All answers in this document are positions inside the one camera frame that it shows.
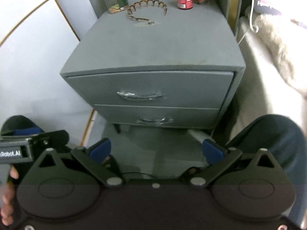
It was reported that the brown wavy headband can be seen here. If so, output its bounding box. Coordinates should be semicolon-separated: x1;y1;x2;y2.
127;0;168;23

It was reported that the clear jar black lid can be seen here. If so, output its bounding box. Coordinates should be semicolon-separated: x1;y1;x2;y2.
105;0;129;14

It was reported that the grey nightstand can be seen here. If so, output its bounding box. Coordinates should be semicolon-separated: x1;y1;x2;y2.
60;4;246;129

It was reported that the beige fluffy blanket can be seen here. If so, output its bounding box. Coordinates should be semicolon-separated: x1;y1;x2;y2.
233;15;306;133

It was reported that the person's left hand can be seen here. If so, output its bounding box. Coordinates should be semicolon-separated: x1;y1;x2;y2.
1;165;19;226

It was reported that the grey drawer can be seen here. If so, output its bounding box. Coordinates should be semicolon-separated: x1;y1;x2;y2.
94;105;219;129
67;71;234;109

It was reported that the person's dark trouser leg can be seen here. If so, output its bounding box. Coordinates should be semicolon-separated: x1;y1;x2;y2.
227;114;306;225

